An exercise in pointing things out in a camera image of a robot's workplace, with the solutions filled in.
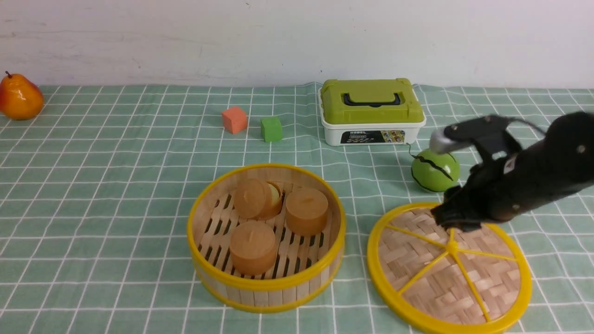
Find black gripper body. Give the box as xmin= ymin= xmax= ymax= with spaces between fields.
xmin=430 ymin=160 xmax=525 ymax=232

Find yellow rimmed woven steamer lid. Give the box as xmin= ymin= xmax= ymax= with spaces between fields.
xmin=367 ymin=203 xmax=532 ymax=334

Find bamboo steamer basket yellow rims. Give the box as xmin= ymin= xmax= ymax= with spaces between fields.
xmin=187 ymin=163 xmax=346 ymax=313

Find green toy watermelon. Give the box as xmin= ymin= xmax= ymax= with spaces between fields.
xmin=407 ymin=142 xmax=460 ymax=193

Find green lidded white toolbox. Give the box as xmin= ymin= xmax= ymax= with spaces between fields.
xmin=318 ymin=78 xmax=426 ymax=146

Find brown toy bun right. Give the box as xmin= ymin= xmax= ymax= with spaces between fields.
xmin=284 ymin=187 xmax=329 ymax=237

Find brown toy bun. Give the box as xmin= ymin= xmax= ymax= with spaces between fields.
xmin=229 ymin=221 xmax=278 ymax=276
xmin=233 ymin=178 xmax=282 ymax=220
xmin=284 ymin=187 xmax=329 ymax=237

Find green foam cube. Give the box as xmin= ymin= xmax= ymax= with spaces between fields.
xmin=260 ymin=116 xmax=284 ymax=142

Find brown toy bun left rear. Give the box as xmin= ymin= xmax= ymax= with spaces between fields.
xmin=233 ymin=178 xmax=282 ymax=220

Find brown toy bun front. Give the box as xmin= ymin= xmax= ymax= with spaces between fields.
xmin=229 ymin=221 xmax=278 ymax=276

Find orange foam cube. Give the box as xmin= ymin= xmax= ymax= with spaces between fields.
xmin=221 ymin=106 xmax=248 ymax=135

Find green checked tablecloth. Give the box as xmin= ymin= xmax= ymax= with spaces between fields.
xmin=0 ymin=83 xmax=594 ymax=334

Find orange toy pear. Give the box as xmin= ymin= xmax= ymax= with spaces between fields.
xmin=0 ymin=71 xmax=45 ymax=120

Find black wrist camera silver tip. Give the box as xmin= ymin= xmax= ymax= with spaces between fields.
xmin=429 ymin=114 xmax=546 ymax=162

